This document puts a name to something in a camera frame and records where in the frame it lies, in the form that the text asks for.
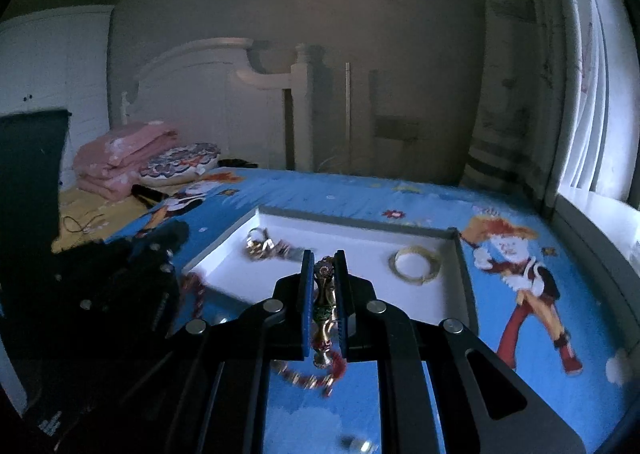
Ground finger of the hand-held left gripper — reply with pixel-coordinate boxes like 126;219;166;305
127;221;191;261
147;260;187;335

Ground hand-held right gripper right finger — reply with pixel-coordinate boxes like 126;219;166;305
335;250;587;454

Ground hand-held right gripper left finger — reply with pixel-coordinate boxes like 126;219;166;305
165;250;317;454

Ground red string gold bead bracelet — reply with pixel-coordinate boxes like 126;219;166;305
311;254;349;385

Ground dark red bead bracelet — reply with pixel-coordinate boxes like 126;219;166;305
181;271;209;320

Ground grey shallow tray box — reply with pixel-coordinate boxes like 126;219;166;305
182;205;478;336

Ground plain gold bangle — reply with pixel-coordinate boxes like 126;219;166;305
389;245;444;285

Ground gold link bracelet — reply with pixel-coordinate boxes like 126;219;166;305
272;359;337;398

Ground interlocked silver bangles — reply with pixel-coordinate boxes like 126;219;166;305
245;228;292;261

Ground black yellow striped cloth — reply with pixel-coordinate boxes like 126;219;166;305
131;184;172;203

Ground patterned round cushion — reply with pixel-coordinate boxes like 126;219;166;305
139;143;221;187

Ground yellow floral bedsheet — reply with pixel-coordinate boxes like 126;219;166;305
52;183;173;255

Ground pink folded blanket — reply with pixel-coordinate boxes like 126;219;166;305
74;121;179;200

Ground black screen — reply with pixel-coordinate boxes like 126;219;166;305
0;109;71;257

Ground white bed headboard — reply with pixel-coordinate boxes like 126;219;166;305
121;38;332;171

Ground blue cartoon printed cloth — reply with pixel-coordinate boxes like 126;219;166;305
100;169;637;454

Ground thin metal pole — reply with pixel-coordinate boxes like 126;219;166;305
344;62;352;171

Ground white wardrobe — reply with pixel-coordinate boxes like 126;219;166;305
0;6;116;145

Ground white windowsill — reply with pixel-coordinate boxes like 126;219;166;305
545;189;640;285

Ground pale patterned curtain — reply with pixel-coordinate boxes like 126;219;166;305
460;0;628;209

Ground black cable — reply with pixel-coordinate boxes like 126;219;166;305
62;215;109;236

